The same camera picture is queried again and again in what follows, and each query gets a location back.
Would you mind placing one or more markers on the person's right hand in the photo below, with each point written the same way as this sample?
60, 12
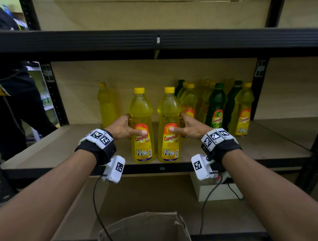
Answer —
196, 129

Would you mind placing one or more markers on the person's left hand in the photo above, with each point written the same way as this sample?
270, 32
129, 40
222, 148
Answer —
119, 129

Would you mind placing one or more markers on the person's left thumb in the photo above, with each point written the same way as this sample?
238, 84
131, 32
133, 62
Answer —
139, 132

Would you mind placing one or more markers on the white wrist camera with marker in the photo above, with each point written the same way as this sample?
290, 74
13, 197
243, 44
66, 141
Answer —
201, 167
114, 168

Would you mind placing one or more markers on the cluster of yellow bottles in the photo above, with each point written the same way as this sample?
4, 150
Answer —
244, 104

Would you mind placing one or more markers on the black metal shelf rack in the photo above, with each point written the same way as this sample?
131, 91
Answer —
99, 41

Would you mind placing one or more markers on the white box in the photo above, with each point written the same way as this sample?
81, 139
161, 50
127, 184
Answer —
216, 192

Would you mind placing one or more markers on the white background shelf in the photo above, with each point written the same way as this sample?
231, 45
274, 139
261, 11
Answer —
48, 99

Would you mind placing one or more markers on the brown cardboard box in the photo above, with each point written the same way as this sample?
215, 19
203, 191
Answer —
144, 227

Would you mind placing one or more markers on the black wrist band with markers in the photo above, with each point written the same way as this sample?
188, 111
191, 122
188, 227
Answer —
99, 146
221, 144

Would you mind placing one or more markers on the person's left forearm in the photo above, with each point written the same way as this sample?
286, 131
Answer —
47, 198

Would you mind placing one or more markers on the person's right forearm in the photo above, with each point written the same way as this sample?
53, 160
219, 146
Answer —
273, 196

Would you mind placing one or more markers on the green labelled dish soap bottle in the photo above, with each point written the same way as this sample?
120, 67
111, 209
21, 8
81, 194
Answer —
215, 106

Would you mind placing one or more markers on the person's right thumb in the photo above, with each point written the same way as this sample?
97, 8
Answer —
177, 129

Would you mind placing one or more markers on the yellow dish soap bottle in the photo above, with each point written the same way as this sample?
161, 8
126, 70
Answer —
141, 109
169, 109
106, 106

